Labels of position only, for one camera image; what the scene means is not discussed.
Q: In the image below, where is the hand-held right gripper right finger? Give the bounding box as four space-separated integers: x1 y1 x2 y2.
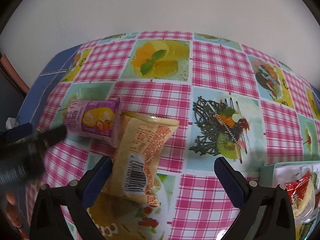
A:
214 156 297 240

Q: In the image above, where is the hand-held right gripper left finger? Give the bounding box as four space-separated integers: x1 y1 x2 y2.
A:
30 156 113 240

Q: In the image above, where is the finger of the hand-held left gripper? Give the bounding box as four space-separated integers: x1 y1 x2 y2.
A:
0 122 34 145
32 125 68 148

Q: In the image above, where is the yellow snack packet with barcode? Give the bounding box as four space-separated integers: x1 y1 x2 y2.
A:
100 112 180 207

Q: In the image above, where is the white tray with teal rim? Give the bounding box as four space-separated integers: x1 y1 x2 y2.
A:
259 160 320 240

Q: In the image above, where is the purple snack packet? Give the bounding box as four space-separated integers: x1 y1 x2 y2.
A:
64 97 122 148

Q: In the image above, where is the red packet with gold heart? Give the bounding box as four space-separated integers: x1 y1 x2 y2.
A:
285 171 313 213

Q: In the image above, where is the person's left hand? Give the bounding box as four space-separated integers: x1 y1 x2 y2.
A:
4 191 30 240

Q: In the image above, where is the blue and white packet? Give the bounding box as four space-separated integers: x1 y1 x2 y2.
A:
5 117 20 130

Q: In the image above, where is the pink checked fruit-print tablecloth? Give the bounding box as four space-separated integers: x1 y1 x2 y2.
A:
25 31 320 240

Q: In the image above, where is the red-brown wooden rail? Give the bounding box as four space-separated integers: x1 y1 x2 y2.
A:
0 54 30 98

